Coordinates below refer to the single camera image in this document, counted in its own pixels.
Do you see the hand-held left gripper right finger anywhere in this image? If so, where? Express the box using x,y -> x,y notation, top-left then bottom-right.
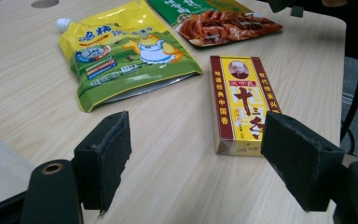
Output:
260,110 -> 346,213

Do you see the green snack packet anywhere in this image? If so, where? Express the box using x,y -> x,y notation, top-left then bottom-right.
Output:
147,0 -> 283,48

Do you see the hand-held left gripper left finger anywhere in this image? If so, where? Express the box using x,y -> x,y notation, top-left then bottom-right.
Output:
73,110 -> 133,216

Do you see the yellow red seasoning box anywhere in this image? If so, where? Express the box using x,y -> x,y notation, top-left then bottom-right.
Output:
209,55 -> 282,157

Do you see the yellow green spout pouch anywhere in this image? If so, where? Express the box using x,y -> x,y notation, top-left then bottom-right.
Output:
55,0 -> 203,114

